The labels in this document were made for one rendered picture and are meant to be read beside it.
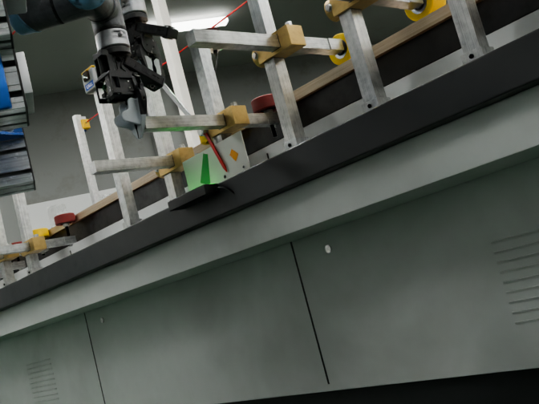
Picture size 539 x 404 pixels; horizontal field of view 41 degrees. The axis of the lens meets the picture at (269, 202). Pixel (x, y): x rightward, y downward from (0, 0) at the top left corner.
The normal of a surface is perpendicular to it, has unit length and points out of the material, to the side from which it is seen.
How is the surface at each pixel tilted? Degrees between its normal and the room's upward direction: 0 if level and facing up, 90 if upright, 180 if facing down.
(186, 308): 90
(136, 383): 90
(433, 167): 90
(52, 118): 90
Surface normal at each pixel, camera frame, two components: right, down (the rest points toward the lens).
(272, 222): -0.73, 0.11
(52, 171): 0.28, -0.20
